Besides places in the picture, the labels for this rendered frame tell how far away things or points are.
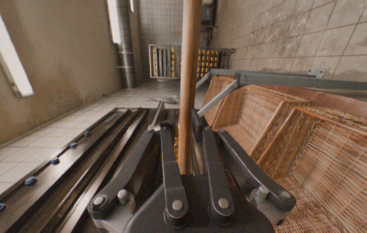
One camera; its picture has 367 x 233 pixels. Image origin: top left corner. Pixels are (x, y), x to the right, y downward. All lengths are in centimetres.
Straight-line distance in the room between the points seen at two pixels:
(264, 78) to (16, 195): 134
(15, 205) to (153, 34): 502
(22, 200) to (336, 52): 220
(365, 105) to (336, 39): 92
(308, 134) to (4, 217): 142
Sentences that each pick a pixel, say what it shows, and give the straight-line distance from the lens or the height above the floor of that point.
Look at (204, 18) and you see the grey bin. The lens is 470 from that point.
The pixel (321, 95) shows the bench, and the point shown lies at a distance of 79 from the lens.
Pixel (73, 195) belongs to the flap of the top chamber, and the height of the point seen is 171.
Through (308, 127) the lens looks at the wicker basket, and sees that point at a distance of 76.
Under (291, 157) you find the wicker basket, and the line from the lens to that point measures 82.
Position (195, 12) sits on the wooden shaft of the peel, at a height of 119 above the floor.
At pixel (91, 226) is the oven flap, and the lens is 78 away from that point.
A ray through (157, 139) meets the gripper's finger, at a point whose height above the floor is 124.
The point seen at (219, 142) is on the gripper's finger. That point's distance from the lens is 17.
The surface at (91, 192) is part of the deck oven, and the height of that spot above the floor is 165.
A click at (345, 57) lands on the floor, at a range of 149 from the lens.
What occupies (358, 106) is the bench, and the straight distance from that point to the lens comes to 73.
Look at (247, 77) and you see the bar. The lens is 59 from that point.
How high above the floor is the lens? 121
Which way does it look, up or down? 4 degrees down
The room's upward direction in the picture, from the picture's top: 89 degrees counter-clockwise
